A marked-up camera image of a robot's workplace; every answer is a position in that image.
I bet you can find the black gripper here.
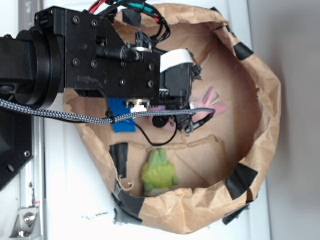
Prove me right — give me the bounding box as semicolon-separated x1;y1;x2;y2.
34;6;201;109

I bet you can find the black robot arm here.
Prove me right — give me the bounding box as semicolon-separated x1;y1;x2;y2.
0;6;201;109

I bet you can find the pink plush bunny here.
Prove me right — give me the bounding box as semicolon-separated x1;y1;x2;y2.
148;87;227;132

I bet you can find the green plush toy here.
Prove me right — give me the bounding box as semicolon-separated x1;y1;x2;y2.
141;148;180;197

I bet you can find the brown paper bag bin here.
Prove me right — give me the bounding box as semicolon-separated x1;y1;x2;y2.
77;3;281;234

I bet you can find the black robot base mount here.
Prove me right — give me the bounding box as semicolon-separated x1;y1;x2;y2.
0;110;33;190

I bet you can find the aluminium frame rail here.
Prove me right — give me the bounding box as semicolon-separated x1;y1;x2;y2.
17;0;48;240

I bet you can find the silver corner bracket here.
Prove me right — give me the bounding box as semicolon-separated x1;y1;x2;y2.
9;207;43;240

